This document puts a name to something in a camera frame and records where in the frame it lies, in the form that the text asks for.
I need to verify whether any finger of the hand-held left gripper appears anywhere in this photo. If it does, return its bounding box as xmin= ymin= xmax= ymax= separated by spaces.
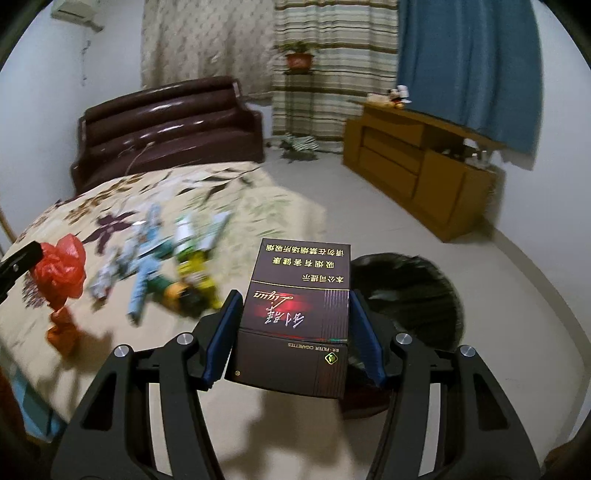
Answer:
xmin=0 ymin=242 xmax=43 ymax=298

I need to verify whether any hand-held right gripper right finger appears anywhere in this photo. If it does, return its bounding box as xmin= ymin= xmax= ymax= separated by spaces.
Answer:
xmin=349 ymin=289 xmax=543 ymax=480

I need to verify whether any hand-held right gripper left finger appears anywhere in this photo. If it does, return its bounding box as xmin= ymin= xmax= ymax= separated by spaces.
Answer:
xmin=50 ymin=290 xmax=244 ymax=480

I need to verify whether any red plastic bag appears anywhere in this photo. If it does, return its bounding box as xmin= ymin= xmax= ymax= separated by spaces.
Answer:
xmin=30 ymin=233 xmax=88 ymax=311

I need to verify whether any trash bin with black bag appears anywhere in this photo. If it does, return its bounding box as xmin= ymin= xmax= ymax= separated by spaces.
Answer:
xmin=344 ymin=253 xmax=465 ymax=418

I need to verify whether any yellow snack packet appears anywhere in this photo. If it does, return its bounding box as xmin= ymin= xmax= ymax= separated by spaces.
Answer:
xmin=178 ymin=251 xmax=223 ymax=311

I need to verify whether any dark brown cigarette box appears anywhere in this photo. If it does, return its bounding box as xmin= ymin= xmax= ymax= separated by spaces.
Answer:
xmin=225 ymin=237 xmax=352 ymax=400

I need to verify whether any orange wrapper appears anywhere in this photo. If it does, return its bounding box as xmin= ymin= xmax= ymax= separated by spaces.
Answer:
xmin=46 ymin=307 xmax=79 ymax=356

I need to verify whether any silver wrapper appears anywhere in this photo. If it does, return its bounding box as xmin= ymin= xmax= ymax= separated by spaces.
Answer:
xmin=90 ymin=244 xmax=134 ymax=301

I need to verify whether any light blue packet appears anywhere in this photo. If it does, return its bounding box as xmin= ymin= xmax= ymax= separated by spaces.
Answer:
xmin=126 ymin=203 xmax=163 ymax=328

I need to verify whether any dark green packet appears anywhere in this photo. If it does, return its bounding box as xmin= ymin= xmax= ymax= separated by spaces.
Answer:
xmin=150 ymin=274 xmax=206 ymax=319

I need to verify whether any floral cloth covered table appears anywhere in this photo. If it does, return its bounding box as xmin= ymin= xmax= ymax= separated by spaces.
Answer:
xmin=0 ymin=161 xmax=324 ymax=439

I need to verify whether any wooden cabinet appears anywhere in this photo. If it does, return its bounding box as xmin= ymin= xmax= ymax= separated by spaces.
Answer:
xmin=342 ymin=99 xmax=506 ymax=243

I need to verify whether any dark brown leather sofa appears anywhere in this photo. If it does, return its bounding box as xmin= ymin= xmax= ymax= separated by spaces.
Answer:
xmin=69 ymin=76 xmax=266 ymax=195

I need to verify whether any striped cloth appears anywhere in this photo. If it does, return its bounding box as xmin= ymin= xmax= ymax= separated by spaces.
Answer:
xmin=277 ymin=133 xmax=320 ymax=153

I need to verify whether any white router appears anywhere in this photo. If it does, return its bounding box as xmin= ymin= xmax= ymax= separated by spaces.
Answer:
xmin=465 ymin=144 xmax=493 ymax=168

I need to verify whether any mouse plush toy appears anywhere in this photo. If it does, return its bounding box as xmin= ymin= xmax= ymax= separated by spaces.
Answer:
xmin=387 ymin=85 xmax=414 ymax=109

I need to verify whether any black metal plant stand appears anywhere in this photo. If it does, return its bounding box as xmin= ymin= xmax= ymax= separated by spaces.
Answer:
xmin=277 ymin=69 xmax=320 ymax=158

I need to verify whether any white air conditioner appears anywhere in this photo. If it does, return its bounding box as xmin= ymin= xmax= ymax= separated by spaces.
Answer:
xmin=50 ymin=0 xmax=105 ymax=32

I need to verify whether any cream patterned curtain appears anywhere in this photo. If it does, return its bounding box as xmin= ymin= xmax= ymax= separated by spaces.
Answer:
xmin=141 ymin=0 xmax=278 ymax=100

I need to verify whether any potted plant in red pot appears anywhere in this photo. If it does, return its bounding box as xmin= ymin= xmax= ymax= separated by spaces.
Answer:
xmin=277 ymin=41 xmax=319 ymax=73

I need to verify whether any striped curtain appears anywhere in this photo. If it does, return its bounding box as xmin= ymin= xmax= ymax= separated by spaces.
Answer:
xmin=270 ymin=0 xmax=400 ymax=139

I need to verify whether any blue curtain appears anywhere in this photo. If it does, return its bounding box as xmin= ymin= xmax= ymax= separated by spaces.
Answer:
xmin=396 ymin=0 xmax=550 ymax=171

